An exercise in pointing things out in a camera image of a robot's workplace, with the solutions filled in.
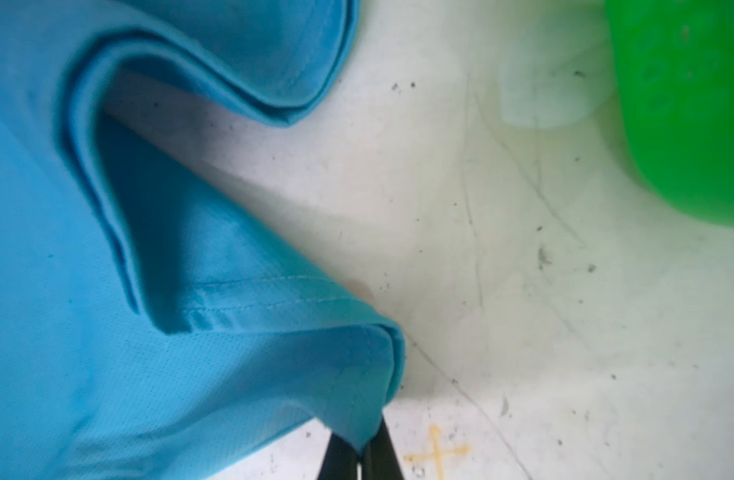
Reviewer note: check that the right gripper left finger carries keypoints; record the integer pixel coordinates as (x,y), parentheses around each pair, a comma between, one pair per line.
(340,462)

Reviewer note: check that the green plastic basket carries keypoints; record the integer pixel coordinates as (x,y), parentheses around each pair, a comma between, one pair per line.
(674,65)

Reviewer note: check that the light blue t shirt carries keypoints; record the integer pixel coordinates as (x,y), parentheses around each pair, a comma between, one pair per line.
(150,327)

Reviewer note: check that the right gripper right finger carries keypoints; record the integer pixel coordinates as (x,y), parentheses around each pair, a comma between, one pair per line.
(379,460)

